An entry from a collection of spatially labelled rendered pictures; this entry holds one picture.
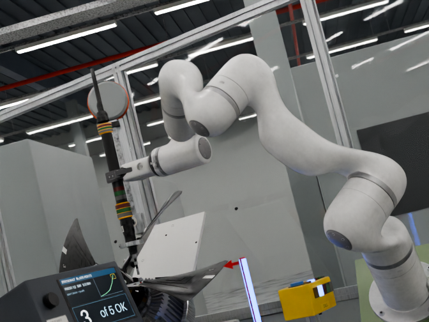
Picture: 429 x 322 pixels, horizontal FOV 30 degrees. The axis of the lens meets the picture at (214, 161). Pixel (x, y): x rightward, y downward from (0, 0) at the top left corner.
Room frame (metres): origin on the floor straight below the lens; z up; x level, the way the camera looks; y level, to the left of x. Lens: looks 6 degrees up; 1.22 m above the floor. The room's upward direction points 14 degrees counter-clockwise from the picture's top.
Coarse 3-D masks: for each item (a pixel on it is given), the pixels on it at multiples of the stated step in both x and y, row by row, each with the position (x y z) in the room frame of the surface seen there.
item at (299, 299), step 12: (288, 288) 2.34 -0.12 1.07; (300, 288) 2.31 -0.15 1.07; (312, 288) 2.32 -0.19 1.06; (288, 300) 2.34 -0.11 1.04; (300, 300) 2.32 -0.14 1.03; (312, 300) 2.31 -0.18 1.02; (324, 300) 2.37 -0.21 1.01; (288, 312) 2.34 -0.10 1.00; (300, 312) 2.32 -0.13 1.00; (312, 312) 2.30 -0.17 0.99
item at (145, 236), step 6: (174, 192) 2.46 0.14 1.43; (180, 192) 2.38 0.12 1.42; (168, 198) 2.52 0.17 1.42; (174, 198) 2.38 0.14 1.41; (168, 204) 2.38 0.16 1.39; (162, 210) 2.38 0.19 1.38; (156, 216) 2.40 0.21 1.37; (150, 228) 2.42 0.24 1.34; (144, 234) 2.38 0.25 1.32; (144, 240) 2.46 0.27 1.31; (138, 246) 2.41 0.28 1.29; (138, 252) 2.46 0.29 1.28
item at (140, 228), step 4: (136, 216) 2.90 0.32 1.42; (140, 216) 2.90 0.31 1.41; (140, 220) 2.90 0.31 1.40; (144, 220) 2.93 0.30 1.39; (140, 224) 2.90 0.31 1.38; (144, 224) 2.90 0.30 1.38; (136, 228) 2.90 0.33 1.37; (140, 228) 2.90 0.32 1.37; (144, 228) 2.90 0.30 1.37; (136, 232) 2.90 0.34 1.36; (140, 232) 2.90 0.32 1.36
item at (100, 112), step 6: (102, 108) 2.32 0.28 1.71; (96, 114) 2.31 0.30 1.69; (102, 114) 2.31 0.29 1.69; (102, 120) 2.31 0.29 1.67; (108, 120) 2.34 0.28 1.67; (126, 222) 2.31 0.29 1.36; (132, 222) 2.32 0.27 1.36; (126, 228) 2.31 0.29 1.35; (132, 228) 2.31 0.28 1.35; (126, 234) 2.31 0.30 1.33; (132, 234) 2.31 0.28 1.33; (126, 240) 2.31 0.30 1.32; (132, 240) 2.31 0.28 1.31; (132, 246) 2.31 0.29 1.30; (132, 252) 2.31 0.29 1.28
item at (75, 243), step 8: (72, 224) 2.59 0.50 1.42; (72, 232) 2.58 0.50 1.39; (80, 232) 2.53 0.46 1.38; (72, 240) 2.57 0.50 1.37; (80, 240) 2.52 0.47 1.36; (72, 248) 2.56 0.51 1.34; (80, 248) 2.52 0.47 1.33; (64, 256) 2.61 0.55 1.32; (72, 256) 2.56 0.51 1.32; (80, 256) 2.51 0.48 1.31; (88, 256) 2.47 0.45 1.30; (72, 264) 2.57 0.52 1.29; (80, 264) 2.52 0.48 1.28; (88, 264) 2.47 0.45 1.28
